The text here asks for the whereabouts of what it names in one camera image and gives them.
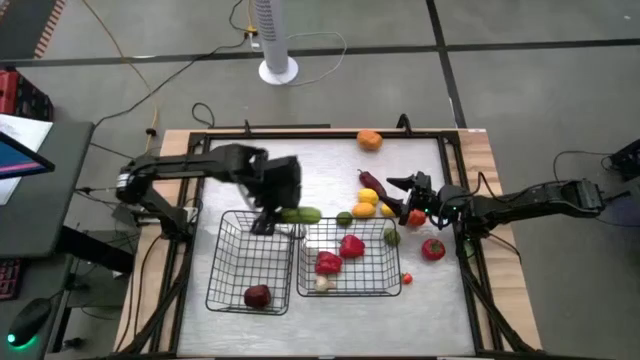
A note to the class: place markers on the yellow-orange mango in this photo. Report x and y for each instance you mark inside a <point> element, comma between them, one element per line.
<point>363,210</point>

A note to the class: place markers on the orange-red tomato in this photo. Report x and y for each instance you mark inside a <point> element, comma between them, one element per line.
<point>416,218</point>

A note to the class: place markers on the black device box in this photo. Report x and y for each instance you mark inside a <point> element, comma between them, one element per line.
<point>627,160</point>

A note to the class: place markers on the black computer mouse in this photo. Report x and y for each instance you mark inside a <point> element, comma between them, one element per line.
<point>27,322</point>

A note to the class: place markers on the small yellow lemon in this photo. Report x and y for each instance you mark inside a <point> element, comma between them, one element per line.
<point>387,210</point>

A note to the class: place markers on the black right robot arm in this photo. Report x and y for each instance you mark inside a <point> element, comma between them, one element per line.
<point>525,200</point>

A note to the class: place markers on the white paper sheet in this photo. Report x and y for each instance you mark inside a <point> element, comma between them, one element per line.
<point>25,132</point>

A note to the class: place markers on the dark red chili pepper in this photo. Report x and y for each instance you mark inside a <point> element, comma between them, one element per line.
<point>377,186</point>

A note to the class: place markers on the computer monitor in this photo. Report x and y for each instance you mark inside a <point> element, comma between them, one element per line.
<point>20,157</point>

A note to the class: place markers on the small red strawberry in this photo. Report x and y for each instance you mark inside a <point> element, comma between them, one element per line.
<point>407,278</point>

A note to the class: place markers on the dark red apple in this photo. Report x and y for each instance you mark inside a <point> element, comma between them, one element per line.
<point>257,296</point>

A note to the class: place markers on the dark mat with orange edge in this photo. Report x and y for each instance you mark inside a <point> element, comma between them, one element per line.
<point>25,25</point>

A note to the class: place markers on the green cucumber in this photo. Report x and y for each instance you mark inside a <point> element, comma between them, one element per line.
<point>302,215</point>

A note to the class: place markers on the large yellow lemon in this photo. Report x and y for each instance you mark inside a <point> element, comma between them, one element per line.
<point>368,196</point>

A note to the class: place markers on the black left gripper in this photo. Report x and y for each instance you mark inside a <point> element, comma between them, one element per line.
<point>275,182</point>

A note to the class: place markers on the red tomato with green stem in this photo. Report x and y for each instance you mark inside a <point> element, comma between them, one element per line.
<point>433,249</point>

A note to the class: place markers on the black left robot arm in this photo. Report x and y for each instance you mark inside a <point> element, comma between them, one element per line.
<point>190,162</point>

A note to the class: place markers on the red bell pepper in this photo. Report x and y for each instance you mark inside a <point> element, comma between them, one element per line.
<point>328,263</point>
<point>352,246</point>

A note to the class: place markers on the dark grey desk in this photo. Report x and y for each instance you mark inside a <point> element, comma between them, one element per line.
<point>45,215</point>

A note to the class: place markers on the white garlic bulb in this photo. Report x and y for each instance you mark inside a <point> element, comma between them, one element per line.
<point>322,284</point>

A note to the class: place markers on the green lime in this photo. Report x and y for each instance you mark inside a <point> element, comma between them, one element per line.
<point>344,218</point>

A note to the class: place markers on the red and black box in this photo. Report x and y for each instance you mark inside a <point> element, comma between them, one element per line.
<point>20,95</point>

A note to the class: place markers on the orange fruit with rough skin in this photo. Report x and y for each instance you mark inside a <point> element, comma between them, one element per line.
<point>369,140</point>

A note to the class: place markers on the black keyboard with red lights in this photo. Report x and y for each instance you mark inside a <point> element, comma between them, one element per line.
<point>9,279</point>

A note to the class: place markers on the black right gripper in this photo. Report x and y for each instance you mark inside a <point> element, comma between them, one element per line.
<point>424,197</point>

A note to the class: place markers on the white tower fan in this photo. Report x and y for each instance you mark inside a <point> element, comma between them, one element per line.
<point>274,45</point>

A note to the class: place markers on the black aluminium table frame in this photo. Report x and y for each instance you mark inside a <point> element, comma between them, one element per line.
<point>450,150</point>

